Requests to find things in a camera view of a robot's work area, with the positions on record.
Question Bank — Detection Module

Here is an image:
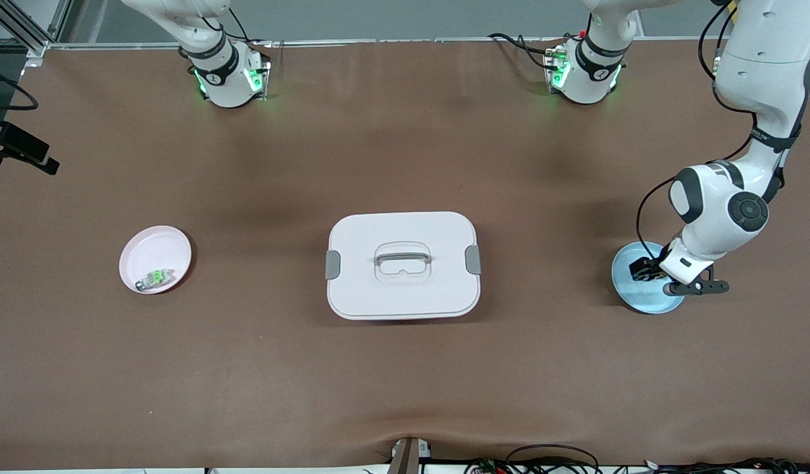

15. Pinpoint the light blue round plate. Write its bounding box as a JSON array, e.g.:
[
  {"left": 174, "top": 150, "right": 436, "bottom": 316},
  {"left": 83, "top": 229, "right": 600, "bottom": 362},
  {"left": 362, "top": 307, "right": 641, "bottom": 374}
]
[{"left": 611, "top": 241, "right": 687, "bottom": 315}]

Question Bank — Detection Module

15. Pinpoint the pink round plate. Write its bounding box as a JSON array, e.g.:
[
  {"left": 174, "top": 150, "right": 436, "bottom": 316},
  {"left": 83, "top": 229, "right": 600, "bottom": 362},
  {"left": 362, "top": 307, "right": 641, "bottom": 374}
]
[{"left": 118, "top": 225, "right": 193, "bottom": 295}]

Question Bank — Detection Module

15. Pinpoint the white lidded storage box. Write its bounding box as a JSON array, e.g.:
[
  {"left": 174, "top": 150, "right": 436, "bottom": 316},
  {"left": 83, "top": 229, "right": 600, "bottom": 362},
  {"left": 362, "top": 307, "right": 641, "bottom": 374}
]
[{"left": 326, "top": 211, "right": 482, "bottom": 321}]

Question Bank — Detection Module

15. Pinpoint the brown table mat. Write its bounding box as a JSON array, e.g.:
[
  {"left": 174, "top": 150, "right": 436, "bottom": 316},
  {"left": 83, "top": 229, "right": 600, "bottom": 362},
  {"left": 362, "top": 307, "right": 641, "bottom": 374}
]
[{"left": 0, "top": 38, "right": 810, "bottom": 470}]

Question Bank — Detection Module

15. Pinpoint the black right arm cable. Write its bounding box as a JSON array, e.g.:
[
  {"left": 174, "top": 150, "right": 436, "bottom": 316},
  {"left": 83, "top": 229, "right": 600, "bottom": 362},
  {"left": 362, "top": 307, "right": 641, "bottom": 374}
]
[{"left": 0, "top": 64, "right": 38, "bottom": 110}]

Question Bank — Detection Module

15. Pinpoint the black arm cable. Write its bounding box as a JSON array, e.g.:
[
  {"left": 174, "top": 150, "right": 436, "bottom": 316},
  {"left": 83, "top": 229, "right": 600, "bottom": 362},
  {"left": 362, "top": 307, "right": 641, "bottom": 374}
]
[
  {"left": 0, "top": 64, "right": 38, "bottom": 110},
  {"left": 636, "top": 0, "right": 761, "bottom": 259}
]

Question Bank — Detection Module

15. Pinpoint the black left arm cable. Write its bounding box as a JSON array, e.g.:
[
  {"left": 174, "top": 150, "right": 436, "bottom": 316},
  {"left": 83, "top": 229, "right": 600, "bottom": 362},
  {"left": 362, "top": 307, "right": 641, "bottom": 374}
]
[{"left": 636, "top": 0, "right": 761, "bottom": 259}]

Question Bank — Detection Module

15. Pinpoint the aluminium frame post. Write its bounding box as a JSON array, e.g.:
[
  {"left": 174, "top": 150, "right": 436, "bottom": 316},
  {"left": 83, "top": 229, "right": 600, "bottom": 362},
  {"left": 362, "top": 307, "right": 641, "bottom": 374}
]
[{"left": 0, "top": 0, "right": 73, "bottom": 58}]

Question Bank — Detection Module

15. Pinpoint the green push-button switch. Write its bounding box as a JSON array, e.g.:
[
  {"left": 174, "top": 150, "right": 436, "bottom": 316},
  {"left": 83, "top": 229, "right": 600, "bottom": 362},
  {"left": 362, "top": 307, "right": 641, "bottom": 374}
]
[{"left": 135, "top": 268, "right": 176, "bottom": 292}]

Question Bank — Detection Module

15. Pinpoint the black looped cable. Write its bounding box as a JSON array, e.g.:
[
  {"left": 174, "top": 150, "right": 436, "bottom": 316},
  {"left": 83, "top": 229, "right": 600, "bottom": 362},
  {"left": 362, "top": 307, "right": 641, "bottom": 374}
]
[{"left": 505, "top": 444, "right": 601, "bottom": 474}]

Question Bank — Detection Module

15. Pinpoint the black cable bundle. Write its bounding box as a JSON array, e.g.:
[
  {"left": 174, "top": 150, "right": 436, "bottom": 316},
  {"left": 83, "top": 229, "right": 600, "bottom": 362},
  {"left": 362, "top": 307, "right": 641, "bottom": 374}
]
[{"left": 642, "top": 456, "right": 810, "bottom": 474}]

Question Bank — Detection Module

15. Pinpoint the grey box lid handle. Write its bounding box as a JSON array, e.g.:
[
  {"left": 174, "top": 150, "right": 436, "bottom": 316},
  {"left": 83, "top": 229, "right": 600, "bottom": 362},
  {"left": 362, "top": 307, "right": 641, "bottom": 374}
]
[{"left": 376, "top": 248, "right": 432, "bottom": 267}]

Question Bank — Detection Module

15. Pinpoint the black base power cable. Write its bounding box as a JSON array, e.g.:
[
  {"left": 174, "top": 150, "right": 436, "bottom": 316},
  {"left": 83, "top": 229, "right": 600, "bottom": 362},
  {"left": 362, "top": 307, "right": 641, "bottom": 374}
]
[{"left": 488, "top": 32, "right": 563, "bottom": 70}]

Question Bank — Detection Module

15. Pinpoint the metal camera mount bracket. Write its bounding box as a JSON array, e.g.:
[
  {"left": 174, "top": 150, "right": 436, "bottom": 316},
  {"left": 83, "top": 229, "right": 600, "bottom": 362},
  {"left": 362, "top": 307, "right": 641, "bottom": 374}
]
[{"left": 386, "top": 436, "right": 433, "bottom": 474}]

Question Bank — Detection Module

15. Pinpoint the silver table edge rail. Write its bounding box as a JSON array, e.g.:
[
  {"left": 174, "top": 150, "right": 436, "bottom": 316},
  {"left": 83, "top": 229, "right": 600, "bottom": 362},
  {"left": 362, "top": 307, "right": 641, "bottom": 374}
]
[{"left": 46, "top": 36, "right": 721, "bottom": 51}]

